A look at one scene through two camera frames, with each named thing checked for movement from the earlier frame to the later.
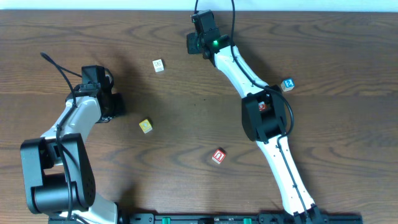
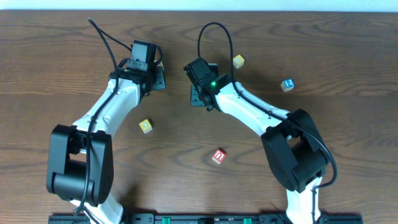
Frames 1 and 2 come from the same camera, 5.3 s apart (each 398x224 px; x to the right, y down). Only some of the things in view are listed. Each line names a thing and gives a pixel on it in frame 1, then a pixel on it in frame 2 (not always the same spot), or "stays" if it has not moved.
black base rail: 221,218 stays
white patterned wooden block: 158,65 stays
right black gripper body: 191,43 to 195,97
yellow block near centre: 145,126 stays
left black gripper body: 117,104 to 159,78
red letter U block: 218,156 stays
